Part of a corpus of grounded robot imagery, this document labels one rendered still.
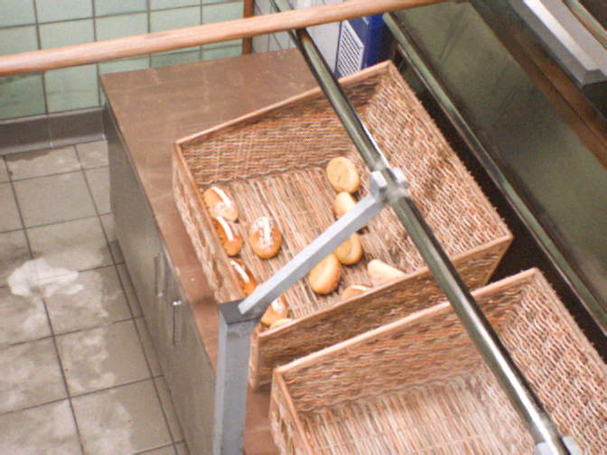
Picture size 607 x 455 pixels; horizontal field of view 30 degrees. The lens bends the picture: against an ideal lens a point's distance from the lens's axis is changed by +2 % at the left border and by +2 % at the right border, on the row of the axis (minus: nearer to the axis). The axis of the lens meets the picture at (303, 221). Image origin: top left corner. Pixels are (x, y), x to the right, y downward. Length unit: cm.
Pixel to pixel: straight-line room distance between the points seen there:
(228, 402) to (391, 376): 35
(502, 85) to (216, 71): 93
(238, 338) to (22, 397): 118
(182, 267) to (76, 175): 114
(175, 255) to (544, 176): 77
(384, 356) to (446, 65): 58
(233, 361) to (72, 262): 141
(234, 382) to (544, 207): 59
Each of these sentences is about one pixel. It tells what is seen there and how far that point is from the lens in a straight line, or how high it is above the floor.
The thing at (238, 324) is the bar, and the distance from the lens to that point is 168.
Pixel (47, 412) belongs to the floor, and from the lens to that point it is 278.
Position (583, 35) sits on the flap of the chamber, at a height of 140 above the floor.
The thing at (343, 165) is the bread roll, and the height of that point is 65.
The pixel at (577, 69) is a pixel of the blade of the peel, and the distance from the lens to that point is 184.
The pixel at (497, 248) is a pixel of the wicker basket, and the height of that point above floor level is 83.
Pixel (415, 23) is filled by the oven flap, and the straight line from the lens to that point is 229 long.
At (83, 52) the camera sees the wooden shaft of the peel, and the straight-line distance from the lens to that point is 176.
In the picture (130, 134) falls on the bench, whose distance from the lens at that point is 257.
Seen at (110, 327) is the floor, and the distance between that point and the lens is 293.
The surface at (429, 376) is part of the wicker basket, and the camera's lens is 208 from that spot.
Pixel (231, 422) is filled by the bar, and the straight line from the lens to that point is 187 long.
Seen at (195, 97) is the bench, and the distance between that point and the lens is 268.
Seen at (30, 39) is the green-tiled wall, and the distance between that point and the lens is 325.
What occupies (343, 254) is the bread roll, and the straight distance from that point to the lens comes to 224.
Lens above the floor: 221
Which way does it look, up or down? 43 degrees down
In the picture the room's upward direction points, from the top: 6 degrees clockwise
